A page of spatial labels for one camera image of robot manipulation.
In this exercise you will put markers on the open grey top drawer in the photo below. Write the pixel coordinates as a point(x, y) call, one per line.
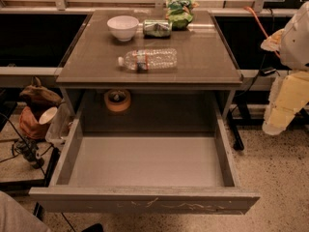
point(166, 154)

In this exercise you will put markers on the clear plastic water bottle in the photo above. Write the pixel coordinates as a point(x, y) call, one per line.
point(143, 60)

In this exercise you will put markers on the green soda can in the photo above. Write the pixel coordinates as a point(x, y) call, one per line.
point(157, 28)

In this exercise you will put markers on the green chip bag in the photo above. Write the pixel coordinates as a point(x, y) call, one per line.
point(179, 13)

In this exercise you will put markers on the clear plastic container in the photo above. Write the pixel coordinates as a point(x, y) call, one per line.
point(59, 127)

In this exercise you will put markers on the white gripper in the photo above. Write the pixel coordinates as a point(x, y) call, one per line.
point(296, 43)

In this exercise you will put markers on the brown tape roll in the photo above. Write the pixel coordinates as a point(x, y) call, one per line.
point(117, 100)

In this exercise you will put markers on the white ceramic bowl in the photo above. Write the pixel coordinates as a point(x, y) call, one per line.
point(123, 27)

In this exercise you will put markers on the black clamp tool on floor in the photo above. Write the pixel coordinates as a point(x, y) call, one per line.
point(28, 148)

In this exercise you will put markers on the black power adapter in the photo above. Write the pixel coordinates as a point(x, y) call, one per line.
point(267, 71)

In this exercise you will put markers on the grey cabinet with glossy top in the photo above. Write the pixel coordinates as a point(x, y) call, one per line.
point(177, 100)

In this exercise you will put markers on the grey trouser leg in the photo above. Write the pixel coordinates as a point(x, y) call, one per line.
point(14, 218)

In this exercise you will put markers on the brown cloth bag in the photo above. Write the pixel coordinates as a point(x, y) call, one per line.
point(36, 95)

